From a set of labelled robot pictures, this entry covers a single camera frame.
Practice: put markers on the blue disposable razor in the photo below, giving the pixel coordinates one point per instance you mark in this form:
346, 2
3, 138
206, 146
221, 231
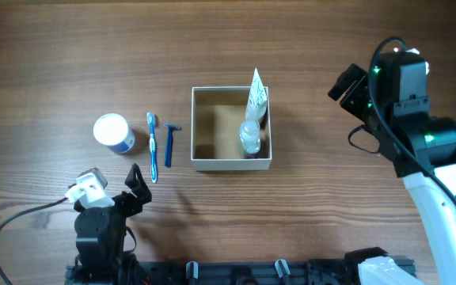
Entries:
169, 143

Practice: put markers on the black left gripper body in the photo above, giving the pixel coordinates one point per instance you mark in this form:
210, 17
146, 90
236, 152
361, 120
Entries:
126, 206

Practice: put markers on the white cream tube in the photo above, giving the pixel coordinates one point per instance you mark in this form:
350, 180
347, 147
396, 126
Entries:
258, 99

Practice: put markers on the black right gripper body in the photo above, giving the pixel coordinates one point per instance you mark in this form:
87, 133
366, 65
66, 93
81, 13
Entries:
357, 102

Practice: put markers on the clear spray bottle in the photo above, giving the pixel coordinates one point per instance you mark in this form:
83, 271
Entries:
249, 139

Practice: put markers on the blue white toothbrush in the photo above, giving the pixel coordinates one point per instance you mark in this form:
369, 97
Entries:
150, 117

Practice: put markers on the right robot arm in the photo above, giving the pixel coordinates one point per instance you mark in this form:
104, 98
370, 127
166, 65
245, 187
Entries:
391, 101

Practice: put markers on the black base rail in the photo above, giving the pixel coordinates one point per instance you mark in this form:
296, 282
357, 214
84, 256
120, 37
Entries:
311, 272

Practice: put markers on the cotton swab tub blue label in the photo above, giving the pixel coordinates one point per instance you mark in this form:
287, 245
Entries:
114, 132

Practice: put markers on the white cardboard box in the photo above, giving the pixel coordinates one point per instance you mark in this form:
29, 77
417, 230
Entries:
217, 113

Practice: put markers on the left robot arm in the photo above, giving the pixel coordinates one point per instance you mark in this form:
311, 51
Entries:
101, 227

